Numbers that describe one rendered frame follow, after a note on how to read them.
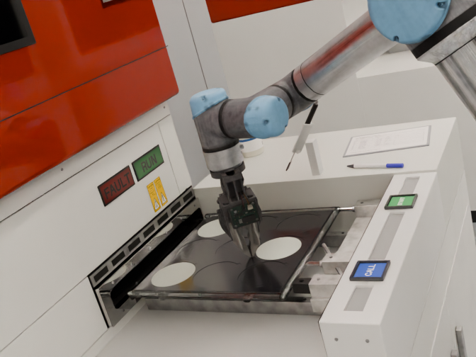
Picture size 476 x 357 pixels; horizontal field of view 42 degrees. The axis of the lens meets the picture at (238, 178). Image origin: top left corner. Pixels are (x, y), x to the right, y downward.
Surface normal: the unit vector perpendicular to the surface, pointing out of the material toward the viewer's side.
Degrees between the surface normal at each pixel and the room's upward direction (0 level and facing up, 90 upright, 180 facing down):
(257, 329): 0
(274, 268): 0
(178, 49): 90
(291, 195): 90
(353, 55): 108
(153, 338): 0
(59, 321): 90
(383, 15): 83
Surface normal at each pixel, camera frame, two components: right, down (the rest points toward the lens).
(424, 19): -0.67, 0.30
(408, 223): -0.25, -0.91
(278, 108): 0.76, 0.02
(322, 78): -0.37, 0.67
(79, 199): 0.87, -0.07
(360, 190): -0.41, 0.40
